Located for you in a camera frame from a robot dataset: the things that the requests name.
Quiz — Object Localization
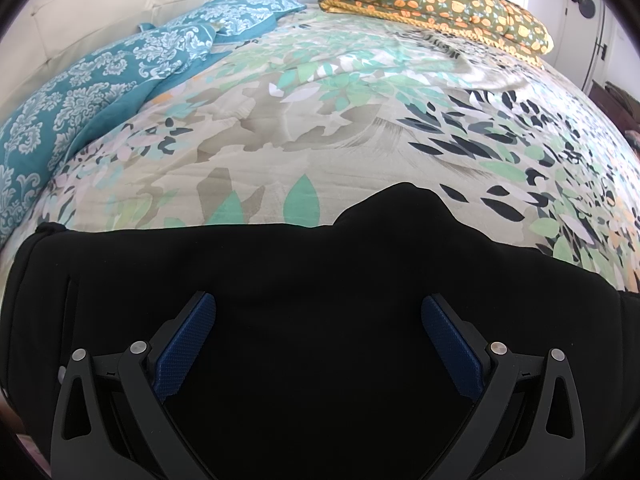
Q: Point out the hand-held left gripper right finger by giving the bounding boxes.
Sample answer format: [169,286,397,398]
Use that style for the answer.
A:
[420,294,587,480]

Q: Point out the floral leaf print bedspread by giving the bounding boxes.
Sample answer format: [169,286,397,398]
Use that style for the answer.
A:
[0,2,640,293]

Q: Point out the large teal damask pillow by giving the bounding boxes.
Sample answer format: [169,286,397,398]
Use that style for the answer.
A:
[0,22,281,248]

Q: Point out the small teal damask pillow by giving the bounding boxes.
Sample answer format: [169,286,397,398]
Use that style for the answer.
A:
[165,0,307,45]

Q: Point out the black pants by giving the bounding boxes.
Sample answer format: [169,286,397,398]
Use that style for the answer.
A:
[0,181,640,480]

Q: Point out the dark wooden nightstand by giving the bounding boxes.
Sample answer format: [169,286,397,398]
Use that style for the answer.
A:
[589,81,640,135]

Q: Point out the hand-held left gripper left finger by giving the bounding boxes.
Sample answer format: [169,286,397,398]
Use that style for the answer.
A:
[50,290,217,480]

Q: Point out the white door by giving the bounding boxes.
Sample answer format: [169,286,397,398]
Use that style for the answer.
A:
[559,0,623,92]

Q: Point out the cream padded headboard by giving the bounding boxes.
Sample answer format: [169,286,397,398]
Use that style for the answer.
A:
[0,0,240,126]

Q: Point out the orange floral folded blanket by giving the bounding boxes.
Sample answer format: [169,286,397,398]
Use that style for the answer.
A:
[318,0,555,68]

